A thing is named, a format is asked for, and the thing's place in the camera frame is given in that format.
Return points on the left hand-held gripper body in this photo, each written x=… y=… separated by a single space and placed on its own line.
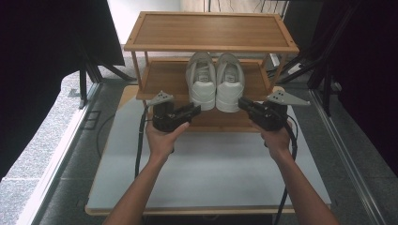
x=164 y=117

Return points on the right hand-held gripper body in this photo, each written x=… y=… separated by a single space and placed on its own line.
x=270 y=117

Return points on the white sneaker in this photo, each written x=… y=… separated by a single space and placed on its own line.
x=202 y=84
x=230 y=86

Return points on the wooden three-tier shoe rack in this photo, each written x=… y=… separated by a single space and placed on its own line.
x=209 y=31

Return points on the person's left hand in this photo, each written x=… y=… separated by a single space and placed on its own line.
x=162 y=140

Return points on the person's right hand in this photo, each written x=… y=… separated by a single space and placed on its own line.
x=275 y=140

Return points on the black metal stand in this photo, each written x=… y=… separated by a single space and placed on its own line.
x=327 y=90
x=83 y=87

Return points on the dark curtain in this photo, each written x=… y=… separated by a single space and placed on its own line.
x=369 y=62
x=37 y=62

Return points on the aluminium floor rail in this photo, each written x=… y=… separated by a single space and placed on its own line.
x=62 y=156
x=347 y=156

